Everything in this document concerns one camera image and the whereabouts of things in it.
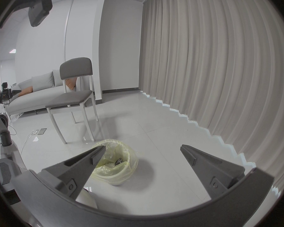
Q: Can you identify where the white trash bin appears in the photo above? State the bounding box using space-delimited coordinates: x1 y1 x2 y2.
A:
92 140 139 187

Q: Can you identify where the beige curtain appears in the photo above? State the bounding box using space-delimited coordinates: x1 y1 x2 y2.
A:
139 0 284 198

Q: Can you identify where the orange cushion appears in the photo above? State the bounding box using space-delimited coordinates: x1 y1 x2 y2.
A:
66 78 77 91
18 86 34 96

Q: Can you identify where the grey cushioned white chair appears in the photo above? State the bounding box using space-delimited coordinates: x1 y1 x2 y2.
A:
45 57 99 144

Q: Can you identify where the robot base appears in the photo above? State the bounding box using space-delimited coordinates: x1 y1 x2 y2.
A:
0 113 29 205

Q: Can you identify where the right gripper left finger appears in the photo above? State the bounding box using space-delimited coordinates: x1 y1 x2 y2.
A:
41 145 106 201

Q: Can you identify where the pale grey sofa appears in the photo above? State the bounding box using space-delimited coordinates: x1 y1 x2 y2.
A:
5 70 90 116

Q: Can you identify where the grey pillow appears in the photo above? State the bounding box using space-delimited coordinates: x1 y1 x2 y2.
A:
31 71 55 92

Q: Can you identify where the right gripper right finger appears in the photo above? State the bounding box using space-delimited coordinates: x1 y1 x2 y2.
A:
180 144 246 200

